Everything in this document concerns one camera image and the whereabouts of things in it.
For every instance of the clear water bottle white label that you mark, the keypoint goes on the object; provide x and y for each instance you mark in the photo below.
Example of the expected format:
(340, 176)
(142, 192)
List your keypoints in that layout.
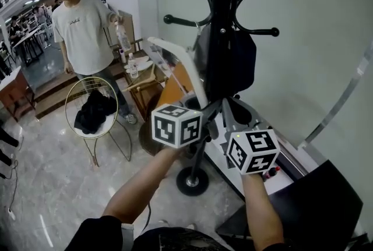
(133, 67)

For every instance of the white clothes hanger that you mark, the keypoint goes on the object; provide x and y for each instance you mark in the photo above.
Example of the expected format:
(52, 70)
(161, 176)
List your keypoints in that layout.
(186, 58)

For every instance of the wooden side table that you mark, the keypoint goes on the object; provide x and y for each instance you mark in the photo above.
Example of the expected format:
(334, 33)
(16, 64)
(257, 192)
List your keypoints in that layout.
(145, 92)

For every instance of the person's right forearm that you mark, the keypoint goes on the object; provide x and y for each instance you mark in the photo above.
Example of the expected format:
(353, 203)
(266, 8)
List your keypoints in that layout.
(259, 209)

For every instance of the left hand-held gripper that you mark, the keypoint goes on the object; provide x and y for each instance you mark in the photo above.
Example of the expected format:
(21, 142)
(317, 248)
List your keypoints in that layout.
(176, 127)

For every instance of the metal wall strip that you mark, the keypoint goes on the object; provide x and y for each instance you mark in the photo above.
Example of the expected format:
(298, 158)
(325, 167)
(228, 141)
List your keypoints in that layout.
(335, 107)

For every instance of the red-brown cabinet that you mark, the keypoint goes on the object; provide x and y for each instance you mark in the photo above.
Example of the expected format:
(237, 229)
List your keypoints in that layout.
(14, 92)

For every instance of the white plate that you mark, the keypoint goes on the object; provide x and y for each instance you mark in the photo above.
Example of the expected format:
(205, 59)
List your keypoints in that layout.
(143, 63)

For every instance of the person's black clothing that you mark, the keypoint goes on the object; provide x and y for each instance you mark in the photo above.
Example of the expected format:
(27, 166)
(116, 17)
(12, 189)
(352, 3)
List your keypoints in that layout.
(96, 235)

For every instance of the white bottle purple cap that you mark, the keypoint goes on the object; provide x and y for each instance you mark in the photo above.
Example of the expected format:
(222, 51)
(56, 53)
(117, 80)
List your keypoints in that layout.
(122, 56)

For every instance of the white background table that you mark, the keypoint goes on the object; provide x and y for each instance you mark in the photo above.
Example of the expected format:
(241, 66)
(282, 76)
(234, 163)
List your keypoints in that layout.
(27, 37)

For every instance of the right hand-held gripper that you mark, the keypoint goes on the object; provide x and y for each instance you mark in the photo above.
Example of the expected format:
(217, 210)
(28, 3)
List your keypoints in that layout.
(253, 153)

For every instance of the person's left forearm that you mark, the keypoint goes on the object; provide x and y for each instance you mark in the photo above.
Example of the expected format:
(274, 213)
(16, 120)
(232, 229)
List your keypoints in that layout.
(145, 183)

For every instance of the clear plastic bottle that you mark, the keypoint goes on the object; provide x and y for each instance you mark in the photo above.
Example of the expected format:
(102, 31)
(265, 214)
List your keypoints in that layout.
(123, 37)

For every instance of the black coat stand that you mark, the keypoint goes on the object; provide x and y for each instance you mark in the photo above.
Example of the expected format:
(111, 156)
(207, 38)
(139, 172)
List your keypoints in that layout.
(218, 40)

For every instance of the black clothes pile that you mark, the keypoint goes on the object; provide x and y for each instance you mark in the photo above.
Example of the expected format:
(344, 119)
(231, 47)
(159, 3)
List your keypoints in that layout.
(94, 113)

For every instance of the black chair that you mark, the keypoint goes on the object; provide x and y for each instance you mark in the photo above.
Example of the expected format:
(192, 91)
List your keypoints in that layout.
(317, 203)

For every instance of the dark bag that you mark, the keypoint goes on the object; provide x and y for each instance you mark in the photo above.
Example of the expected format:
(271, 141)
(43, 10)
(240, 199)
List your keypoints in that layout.
(244, 63)

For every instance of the dark soda bottle red cap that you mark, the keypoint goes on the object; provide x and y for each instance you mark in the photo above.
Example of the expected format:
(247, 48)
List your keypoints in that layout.
(271, 172)

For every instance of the wooden clothes hanger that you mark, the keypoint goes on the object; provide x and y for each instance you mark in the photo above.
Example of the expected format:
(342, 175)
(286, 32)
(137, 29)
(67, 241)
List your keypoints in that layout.
(145, 79)

